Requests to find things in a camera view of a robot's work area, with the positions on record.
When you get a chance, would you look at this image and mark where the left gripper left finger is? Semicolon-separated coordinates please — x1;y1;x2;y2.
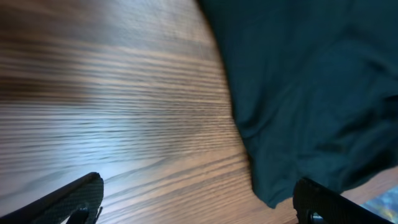
1;172;104;224

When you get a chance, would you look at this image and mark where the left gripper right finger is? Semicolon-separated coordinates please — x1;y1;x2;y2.
293;178;392;224

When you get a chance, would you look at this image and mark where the black t-shirt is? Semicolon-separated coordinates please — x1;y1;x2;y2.
200;0;397;208

